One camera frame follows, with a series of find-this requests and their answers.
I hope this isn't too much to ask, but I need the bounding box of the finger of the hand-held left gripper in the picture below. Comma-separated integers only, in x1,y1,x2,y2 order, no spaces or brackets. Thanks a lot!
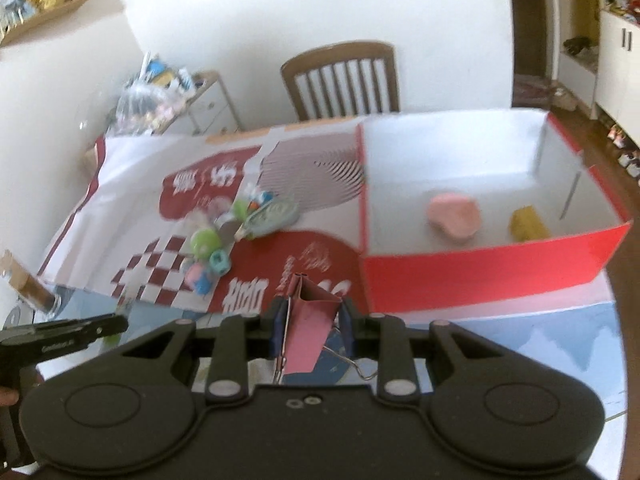
20,313,129,362

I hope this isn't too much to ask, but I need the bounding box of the yellow block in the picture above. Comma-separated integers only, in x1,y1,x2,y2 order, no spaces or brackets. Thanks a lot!
509,205,551,242

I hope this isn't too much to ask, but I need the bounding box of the red cardboard box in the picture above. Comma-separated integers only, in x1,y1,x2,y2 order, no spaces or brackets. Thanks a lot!
356,107,632,315

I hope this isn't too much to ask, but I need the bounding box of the clear green correction tape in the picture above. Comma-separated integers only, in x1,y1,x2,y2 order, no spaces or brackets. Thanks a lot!
234,200,302,242

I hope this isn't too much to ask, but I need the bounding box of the teal pencil sharpener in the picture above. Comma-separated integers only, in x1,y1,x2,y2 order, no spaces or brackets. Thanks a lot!
207,249,232,275

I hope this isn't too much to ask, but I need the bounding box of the white drawer cabinet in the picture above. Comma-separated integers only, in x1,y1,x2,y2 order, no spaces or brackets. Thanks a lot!
165,71,243,136

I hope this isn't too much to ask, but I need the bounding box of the orange keychain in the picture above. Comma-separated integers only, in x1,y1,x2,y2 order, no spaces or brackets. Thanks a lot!
245,185,276,211

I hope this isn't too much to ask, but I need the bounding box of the brown wooden chair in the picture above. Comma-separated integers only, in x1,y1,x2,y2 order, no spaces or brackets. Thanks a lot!
280,40,401,122

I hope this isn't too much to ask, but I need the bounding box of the pink blue small toy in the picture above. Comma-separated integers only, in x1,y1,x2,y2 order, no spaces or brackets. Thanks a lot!
182,260,216,296

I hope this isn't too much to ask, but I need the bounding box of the white wardrobe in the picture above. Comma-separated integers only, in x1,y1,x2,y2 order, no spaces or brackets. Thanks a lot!
552,0,640,126

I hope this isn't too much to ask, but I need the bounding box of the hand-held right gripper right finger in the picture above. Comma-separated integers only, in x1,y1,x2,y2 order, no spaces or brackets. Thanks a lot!
340,297,507,405

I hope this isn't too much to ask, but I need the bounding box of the row of shoes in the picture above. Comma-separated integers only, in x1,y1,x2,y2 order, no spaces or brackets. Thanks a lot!
607,125,640,177

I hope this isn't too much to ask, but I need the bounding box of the brown glass jar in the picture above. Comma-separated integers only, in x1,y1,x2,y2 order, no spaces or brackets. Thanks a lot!
0,250,63,317

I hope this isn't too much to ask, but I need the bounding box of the wooden wall shelf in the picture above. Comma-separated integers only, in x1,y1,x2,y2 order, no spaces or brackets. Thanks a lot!
0,0,96,48

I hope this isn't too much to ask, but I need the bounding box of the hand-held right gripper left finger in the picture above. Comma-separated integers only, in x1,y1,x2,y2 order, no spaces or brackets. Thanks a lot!
120,297,293,406

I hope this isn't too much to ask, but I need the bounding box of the pink sponge object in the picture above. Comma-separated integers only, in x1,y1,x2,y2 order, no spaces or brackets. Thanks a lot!
427,192,482,242

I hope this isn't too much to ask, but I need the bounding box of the clear plastic bag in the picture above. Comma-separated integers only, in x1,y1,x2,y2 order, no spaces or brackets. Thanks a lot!
107,67,196,136

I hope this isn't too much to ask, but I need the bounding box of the green round toy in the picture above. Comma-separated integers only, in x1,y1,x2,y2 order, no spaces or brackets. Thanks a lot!
191,229,222,260

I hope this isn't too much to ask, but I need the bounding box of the pink binder clip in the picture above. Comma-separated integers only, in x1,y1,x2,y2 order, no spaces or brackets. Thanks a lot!
272,272,381,386

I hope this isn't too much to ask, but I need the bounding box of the red white printed paper sheet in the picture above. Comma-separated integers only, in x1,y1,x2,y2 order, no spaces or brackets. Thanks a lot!
37,120,368,311

